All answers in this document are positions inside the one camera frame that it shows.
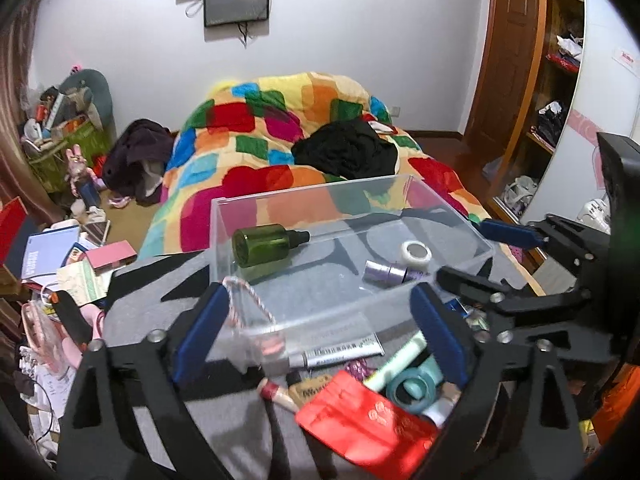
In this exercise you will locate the colourful patchwork blanket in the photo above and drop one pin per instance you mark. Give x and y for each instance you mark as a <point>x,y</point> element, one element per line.
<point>250,160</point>

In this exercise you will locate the striped curtain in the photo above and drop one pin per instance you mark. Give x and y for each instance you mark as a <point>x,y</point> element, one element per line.
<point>15,85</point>

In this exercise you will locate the black cloth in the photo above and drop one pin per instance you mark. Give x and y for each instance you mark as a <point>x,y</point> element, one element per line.
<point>345,150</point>

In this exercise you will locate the white sneaker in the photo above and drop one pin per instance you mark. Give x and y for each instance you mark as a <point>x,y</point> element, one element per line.
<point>595,215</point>

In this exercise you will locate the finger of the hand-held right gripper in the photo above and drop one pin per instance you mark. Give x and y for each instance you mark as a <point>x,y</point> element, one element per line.
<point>505,232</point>
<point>470,285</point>

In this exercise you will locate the white bag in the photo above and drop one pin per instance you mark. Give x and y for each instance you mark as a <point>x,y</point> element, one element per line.
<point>520,195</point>

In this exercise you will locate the pale green paper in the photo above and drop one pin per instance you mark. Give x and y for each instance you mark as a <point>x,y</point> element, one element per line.
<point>82,282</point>

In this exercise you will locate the pink bunny toy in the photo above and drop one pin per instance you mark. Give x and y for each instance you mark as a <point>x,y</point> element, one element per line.
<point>80,170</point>

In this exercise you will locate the beige lipstick with red cap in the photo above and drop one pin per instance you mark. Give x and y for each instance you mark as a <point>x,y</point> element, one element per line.
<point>277,395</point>

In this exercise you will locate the white printed tube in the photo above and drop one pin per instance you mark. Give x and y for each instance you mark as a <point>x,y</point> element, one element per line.
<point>340,350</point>

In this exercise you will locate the green bag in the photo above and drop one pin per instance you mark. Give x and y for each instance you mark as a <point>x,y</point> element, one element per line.
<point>80,145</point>

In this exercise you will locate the grey black patterned blanket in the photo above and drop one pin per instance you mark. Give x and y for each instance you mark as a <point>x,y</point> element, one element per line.
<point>150,310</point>

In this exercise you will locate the red packet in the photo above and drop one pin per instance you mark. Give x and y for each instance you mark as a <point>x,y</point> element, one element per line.
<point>365,420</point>

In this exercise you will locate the blue packet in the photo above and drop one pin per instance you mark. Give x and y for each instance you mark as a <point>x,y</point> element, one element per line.
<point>452,306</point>

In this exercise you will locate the green bottle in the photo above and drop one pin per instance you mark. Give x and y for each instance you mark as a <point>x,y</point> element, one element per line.
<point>260,245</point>

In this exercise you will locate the clear plastic box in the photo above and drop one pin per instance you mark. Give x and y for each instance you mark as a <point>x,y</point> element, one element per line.
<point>310,305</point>

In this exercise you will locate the brown wooden door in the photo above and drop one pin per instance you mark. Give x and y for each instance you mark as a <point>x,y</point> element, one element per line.
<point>505,60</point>

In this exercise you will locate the light green tube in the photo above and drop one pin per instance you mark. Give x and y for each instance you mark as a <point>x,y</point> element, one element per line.
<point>395,360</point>

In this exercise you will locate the dark purple cloth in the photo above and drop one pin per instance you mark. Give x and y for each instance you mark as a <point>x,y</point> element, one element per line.
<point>135,155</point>

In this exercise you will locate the wooden shelf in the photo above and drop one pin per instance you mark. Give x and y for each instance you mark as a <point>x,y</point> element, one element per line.
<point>542,110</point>

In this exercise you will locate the small purple bottle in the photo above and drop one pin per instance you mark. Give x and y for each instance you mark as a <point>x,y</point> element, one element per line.
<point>385,273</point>

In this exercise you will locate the purple candy wrapper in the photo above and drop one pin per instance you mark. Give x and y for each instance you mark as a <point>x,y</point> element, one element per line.
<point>359,369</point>

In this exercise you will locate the pink box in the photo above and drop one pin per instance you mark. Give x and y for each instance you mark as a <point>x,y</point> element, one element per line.
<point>110,257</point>

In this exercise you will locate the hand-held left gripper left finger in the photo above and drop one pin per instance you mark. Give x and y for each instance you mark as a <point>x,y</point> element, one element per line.
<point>199,332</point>

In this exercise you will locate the small white bottle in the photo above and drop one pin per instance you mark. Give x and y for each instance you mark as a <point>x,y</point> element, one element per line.
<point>442,407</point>

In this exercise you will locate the small wall screen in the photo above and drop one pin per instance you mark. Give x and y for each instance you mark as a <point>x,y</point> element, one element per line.
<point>237,4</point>

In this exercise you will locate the pink bag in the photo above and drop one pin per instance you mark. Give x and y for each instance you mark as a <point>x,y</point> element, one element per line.
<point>45,340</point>

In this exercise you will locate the red box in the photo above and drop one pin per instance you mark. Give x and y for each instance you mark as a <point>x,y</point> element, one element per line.
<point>10,232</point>

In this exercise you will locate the brown packet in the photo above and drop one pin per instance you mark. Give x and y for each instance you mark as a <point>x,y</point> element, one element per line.
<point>310,390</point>

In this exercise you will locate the teal tape roll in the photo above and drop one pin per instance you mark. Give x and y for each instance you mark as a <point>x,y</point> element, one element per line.
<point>397,390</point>

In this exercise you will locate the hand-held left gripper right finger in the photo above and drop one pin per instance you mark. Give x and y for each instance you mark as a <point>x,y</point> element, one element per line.
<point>440,335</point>

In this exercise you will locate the white blue notebook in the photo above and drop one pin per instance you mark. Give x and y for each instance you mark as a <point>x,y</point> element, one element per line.
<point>47,252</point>

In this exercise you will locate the white tape roll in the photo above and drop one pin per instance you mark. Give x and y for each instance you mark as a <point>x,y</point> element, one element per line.
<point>416,254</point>

